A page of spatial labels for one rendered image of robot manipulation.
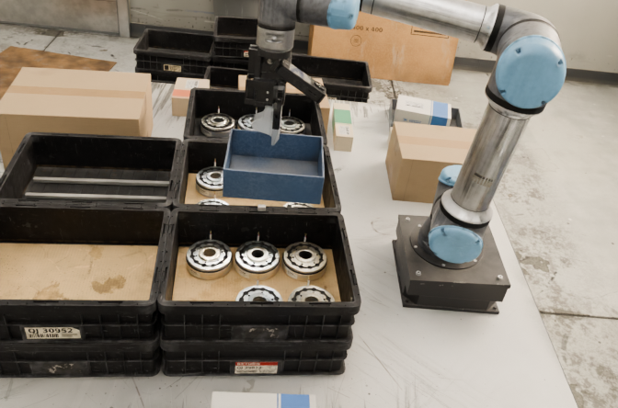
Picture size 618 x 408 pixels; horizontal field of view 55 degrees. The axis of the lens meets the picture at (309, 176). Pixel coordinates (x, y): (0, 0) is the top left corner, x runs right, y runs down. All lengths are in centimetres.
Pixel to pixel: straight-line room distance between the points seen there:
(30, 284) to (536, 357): 116
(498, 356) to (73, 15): 391
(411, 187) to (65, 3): 338
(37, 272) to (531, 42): 110
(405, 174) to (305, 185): 69
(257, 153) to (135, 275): 38
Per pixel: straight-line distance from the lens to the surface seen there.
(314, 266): 137
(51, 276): 142
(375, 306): 153
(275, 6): 117
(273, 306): 118
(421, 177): 185
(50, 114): 185
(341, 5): 115
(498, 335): 158
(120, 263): 142
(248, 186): 119
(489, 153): 123
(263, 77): 124
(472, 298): 157
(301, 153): 132
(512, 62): 112
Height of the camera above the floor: 180
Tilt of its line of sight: 35 degrees down
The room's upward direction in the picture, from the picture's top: 7 degrees clockwise
